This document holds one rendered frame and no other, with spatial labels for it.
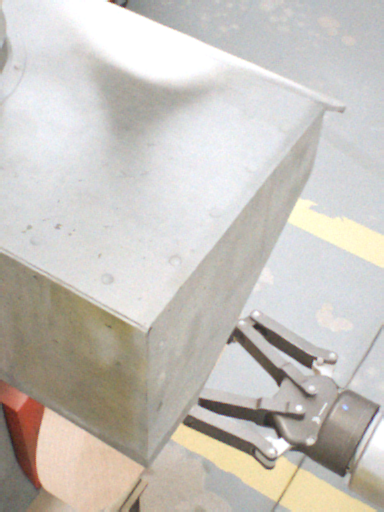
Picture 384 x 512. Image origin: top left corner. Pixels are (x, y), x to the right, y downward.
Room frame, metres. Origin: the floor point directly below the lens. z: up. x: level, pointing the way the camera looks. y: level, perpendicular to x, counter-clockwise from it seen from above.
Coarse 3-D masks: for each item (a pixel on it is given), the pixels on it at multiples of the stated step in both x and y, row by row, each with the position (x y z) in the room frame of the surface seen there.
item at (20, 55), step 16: (0, 0) 0.37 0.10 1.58; (0, 16) 0.38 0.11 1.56; (0, 32) 0.37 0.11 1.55; (16, 32) 0.40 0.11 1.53; (0, 48) 0.37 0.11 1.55; (16, 48) 0.39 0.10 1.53; (0, 64) 0.37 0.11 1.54; (16, 64) 0.37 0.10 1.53; (0, 80) 0.36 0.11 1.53; (16, 80) 0.36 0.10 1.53; (0, 96) 0.35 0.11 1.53
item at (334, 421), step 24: (288, 384) 0.43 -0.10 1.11; (336, 384) 0.43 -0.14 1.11; (312, 408) 0.40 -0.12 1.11; (336, 408) 0.39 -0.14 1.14; (360, 408) 0.39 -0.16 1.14; (288, 432) 0.38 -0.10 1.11; (312, 432) 0.38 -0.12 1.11; (336, 432) 0.37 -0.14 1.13; (360, 432) 0.37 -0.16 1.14; (312, 456) 0.36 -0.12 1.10; (336, 456) 0.36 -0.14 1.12
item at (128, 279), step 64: (64, 0) 0.44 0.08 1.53; (64, 64) 0.38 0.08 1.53; (128, 64) 0.38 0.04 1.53; (192, 64) 0.39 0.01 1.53; (0, 128) 0.33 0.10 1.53; (64, 128) 0.33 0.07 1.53; (128, 128) 0.33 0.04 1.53; (192, 128) 0.34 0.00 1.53; (256, 128) 0.34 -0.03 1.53; (320, 128) 0.36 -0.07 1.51; (0, 192) 0.29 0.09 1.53; (64, 192) 0.29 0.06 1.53; (128, 192) 0.29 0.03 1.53; (192, 192) 0.29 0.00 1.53; (256, 192) 0.29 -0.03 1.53; (0, 256) 0.25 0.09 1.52; (64, 256) 0.25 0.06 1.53; (128, 256) 0.25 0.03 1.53; (192, 256) 0.25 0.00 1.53; (256, 256) 0.30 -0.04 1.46; (0, 320) 0.26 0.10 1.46; (64, 320) 0.23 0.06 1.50; (128, 320) 0.22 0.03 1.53; (192, 320) 0.25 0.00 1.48; (64, 384) 0.24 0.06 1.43; (128, 384) 0.22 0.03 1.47; (192, 384) 0.25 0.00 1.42; (128, 448) 0.22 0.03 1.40
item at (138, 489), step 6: (144, 480) 0.71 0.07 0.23; (138, 486) 0.70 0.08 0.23; (144, 486) 0.70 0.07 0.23; (132, 492) 0.68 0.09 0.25; (138, 492) 0.69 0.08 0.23; (126, 498) 0.66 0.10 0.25; (132, 498) 0.67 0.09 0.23; (138, 498) 0.68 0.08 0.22; (126, 504) 0.66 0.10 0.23; (132, 504) 0.66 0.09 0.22; (138, 504) 0.70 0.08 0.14; (120, 510) 0.64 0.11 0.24; (126, 510) 0.65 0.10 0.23; (132, 510) 0.69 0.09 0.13; (138, 510) 0.70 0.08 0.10
